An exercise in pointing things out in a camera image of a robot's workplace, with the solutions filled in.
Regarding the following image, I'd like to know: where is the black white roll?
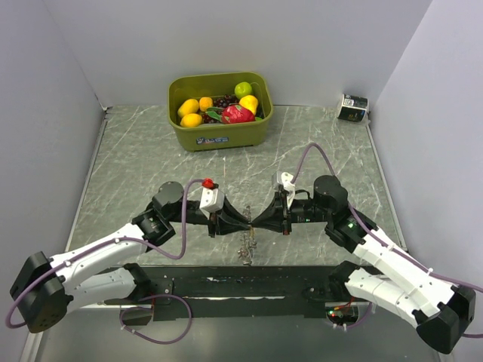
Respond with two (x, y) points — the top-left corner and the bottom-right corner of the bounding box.
(336, 94), (369, 123)

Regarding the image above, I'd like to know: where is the yellow mango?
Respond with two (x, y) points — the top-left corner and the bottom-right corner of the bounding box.
(177, 98), (199, 118)
(180, 113), (204, 128)

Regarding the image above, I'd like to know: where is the purple cable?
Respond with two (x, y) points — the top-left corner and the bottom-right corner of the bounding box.
(5, 177), (193, 344)
(292, 143), (483, 339)

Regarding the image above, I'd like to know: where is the green apple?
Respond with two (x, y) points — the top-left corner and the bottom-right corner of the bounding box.
(234, 81), (253, 100)

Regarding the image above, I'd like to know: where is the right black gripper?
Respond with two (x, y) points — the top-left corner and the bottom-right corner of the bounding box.
(251, 191), (331, 235)

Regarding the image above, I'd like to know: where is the yellow mango lower left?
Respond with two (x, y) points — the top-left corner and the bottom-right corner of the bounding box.
(180, 113), (204, 128)

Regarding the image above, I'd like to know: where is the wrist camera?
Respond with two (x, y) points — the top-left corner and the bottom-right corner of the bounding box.
(272, 171), (296, 209)
(199, 178), (225, 217)

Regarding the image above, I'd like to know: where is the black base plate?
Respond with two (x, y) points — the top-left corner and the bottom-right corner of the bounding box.
(103, 265), (416, 322)

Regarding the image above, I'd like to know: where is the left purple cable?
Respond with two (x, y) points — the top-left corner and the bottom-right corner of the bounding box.
(5, 177), (193, 344)

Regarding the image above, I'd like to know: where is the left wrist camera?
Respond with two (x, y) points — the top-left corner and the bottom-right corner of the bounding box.
(199, 178), (225, 217)

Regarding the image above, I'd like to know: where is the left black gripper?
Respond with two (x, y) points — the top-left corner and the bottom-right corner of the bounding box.
(168, 195), (251, 238)

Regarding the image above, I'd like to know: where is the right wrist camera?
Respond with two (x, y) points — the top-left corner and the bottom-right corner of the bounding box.
(272, 171), (296, 209)

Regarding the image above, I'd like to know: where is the dark grape bunch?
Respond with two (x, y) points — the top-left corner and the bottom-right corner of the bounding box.
(199, 94), (238, 124)

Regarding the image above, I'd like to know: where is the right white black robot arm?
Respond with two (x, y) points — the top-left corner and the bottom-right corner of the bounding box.
(252, 172), (476, 354)

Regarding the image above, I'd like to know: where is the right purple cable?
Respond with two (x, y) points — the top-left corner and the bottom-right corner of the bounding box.
(292, 143), (483, 339)

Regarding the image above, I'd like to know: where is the small orange fruit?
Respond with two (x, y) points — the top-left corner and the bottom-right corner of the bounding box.
(198, 97), (214, 112)

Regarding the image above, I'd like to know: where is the olive green plastic bin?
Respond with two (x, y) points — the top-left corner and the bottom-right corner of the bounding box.
(168, 72), (274, 152)

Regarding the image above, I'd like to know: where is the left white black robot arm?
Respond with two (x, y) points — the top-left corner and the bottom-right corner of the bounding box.
(5, 179), (251, 333)

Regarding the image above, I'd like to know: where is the yellow mango upper left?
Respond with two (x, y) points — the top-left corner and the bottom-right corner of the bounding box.
(177, 98), (199, 118)

